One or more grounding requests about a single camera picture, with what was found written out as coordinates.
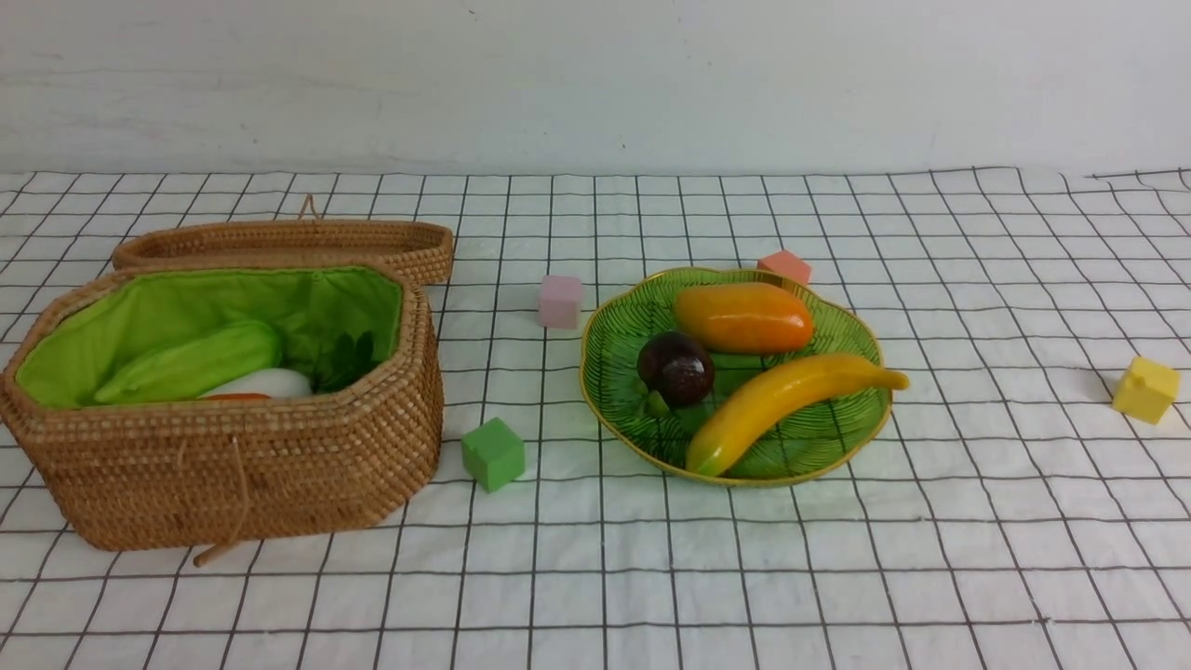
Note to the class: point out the yellow banana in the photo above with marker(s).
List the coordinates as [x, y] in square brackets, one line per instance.
[764, 401]

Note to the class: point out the green foam cube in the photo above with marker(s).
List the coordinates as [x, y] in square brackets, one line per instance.
[493, 454]

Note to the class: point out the white radish with leaves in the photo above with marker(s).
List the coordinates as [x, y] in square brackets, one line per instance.
[347, 359]

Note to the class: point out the orange foam cube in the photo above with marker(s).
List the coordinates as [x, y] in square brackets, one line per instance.
[783, 262]

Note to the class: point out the woven rattan basket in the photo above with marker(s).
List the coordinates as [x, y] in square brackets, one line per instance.
[222, 472]

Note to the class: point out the white checkered tablecloth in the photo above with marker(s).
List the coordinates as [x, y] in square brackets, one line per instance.
[1005, 518]

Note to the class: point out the dark purple mangosteen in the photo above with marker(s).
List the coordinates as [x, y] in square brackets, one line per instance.
[674, 372]

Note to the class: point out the pink foam cube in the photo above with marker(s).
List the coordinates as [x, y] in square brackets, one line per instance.
[560, 302]

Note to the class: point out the woven rattan basket lid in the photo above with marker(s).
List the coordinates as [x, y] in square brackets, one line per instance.
[421, 252]

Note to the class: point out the orange mango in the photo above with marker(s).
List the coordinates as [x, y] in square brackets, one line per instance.
[744, 318]

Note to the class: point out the yellow foam cube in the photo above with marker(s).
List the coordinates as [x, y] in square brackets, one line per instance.
[1146, 390]

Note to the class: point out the green glass leaf plate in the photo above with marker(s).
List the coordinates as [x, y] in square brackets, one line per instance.
[805, 445]

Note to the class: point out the orange carrot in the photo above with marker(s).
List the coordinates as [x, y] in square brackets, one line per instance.
[237, 396]

